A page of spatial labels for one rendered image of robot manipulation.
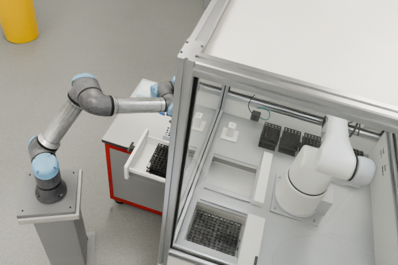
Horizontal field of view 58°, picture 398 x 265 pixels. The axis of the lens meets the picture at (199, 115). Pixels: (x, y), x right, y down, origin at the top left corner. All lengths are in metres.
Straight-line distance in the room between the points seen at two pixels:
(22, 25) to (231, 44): 3.57
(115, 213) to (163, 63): 1.86
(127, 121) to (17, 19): 2.25
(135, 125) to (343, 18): 1.51
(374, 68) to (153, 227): 2.11
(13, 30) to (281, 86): 3.79
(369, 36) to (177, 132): 0.56
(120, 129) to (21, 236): 1.06
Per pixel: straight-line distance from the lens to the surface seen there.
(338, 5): 1.17
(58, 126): 1.84
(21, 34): 4.34
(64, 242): 2.28
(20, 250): 2.79
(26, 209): 1.98
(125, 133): 2.23
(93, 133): 3.26
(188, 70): 0.76
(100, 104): 1.63
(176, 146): 0.95
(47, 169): 1.82
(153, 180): 1.89
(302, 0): 1.13
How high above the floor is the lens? 2.43
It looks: 45 degrees down
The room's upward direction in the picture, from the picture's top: 10 degrees clockwise
